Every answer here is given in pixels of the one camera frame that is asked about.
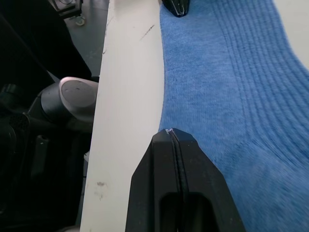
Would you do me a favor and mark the silver and black robot body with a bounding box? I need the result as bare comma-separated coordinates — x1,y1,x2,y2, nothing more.
0,76,100,232

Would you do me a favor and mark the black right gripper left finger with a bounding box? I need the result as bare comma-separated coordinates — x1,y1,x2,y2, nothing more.
125,129,185,232

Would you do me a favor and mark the blue ribbed sock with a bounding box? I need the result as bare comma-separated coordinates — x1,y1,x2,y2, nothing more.
158,0,309,232

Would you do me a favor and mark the cart frame with caster wheel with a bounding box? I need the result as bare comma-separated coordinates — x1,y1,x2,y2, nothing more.
52,0,86,26

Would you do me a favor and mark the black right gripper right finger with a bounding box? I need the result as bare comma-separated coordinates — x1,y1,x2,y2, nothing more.
171,128,247,232

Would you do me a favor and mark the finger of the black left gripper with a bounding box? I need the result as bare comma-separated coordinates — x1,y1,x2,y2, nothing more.
160,0,181,18
175,0,191,18

